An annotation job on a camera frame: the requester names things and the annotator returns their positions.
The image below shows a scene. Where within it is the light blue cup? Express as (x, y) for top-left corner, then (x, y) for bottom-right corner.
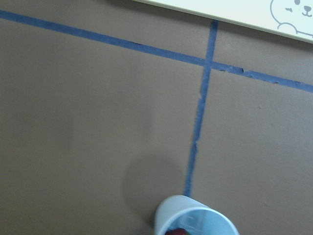
(154, 195), (239, 235)

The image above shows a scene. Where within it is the red strawberry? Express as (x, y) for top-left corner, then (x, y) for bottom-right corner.
(165, 228), (188, 235)

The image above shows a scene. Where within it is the cream bear tray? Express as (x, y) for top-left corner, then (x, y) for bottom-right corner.
(144, 0), (313, 43)

